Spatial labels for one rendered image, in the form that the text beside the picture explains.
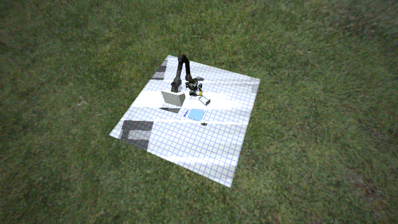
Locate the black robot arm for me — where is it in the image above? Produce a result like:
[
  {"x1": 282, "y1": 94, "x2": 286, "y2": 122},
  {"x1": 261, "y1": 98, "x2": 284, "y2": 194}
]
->
[{"x1": 171, "y1": 55, "x2": 198, "y2": 93}]

